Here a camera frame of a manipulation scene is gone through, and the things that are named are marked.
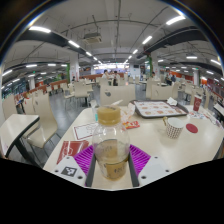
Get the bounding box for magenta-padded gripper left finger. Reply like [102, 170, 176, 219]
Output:
[52, 144, 98, 188]

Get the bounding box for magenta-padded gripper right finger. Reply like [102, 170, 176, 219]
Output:
[127, 144, 172, 188]

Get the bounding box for clear bottle with yellow drink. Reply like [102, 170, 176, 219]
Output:
[91, 105, 131, 181]

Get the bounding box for red paper packet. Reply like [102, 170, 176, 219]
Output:
[56, 139, 90, 165]

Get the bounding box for red ketchup packet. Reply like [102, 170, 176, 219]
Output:
[122, 120, 141, 130]

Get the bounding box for small blue sanitizer bottle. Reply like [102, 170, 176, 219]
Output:
[90, 99, 99, 123]

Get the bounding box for dark tray with paper liner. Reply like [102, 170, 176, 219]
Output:
[130, 99, 189, 119]

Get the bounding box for flat round red coaster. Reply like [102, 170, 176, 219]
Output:
[185, 123, 199, 134]

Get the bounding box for white paper napkin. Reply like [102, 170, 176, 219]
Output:
[166, 96, 178, 107]

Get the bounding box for beige chair with oval hole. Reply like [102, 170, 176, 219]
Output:
[150, 84, 181, 101]
[99, 84, 136, 107]

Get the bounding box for group of beige chairs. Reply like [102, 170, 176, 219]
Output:
[1, 76, 224, 116]

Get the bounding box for beige side table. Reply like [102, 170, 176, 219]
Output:
[0, 113, 41, 159]

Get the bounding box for red paper cup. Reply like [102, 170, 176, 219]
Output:
[192, 94, 203, 113]

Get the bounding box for person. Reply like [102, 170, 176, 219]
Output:
[112, 70, 121, 87]
[101, 69, 111, 80]

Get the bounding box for ceiling air conditioner unit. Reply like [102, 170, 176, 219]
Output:
[83, 32, 103, 45]

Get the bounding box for ceiling lights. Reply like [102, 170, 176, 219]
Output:
[0, 14, 224, 89]

